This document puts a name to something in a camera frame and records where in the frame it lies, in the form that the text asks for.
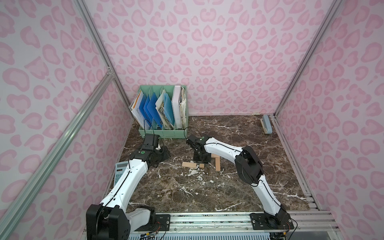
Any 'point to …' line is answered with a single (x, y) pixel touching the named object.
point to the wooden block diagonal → (202, 165)
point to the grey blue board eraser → (266, 124)
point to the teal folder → (168, 108)
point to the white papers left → (134, 108)
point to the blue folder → (149, 107)
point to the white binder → (176, 107)
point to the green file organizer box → (163, 110)
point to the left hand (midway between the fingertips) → (168, 151)
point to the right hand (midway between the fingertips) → (199, 162)
